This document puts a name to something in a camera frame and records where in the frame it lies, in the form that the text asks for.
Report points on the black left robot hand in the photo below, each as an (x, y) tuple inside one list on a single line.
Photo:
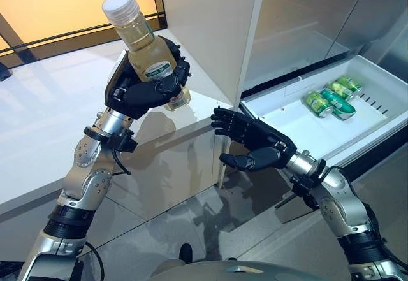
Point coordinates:
[(127, 96)]

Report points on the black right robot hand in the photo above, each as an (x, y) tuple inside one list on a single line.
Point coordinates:
[(258, 141)]

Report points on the clear yellow drink bottle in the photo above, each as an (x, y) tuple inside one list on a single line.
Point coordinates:
[(140, 48)]

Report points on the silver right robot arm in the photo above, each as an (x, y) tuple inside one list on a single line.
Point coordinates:
[(344, 198)]

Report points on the white fridge drawer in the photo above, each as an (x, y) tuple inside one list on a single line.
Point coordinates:
[(287, 118)]

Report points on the stainless steel fridge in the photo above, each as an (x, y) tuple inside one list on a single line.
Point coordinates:
[(303, 16)]

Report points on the light green drink can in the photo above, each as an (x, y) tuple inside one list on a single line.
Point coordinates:
[(345, 85), (317, 102)]

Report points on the white counter cabinet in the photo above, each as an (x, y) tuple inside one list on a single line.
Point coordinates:
[(159, 172)]

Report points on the dark green drink can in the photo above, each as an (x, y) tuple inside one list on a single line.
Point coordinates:
[(339, 105)]

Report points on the tall white cabinet panel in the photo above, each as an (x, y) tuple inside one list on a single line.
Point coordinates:
[(207, 23)]

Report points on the black left robot foot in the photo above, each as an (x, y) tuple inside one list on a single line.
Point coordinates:
[(185, 252)]

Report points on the grey robot torso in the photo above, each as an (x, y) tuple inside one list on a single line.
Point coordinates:
[(239, 273)]

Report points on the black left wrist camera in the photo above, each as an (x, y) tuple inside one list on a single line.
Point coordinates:
[(124, 141)]

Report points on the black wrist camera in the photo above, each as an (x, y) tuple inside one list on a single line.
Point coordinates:
[(124, 141), (303, 190)]

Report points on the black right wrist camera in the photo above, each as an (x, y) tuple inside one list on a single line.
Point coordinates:
[(303, 190)]

